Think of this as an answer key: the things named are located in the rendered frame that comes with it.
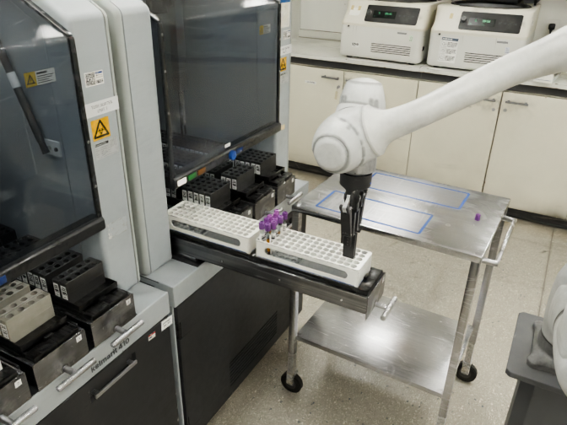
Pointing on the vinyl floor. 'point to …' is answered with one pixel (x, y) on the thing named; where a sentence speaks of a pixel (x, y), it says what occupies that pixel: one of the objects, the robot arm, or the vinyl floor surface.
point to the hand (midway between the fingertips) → (349, 244)
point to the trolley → (469, 240)
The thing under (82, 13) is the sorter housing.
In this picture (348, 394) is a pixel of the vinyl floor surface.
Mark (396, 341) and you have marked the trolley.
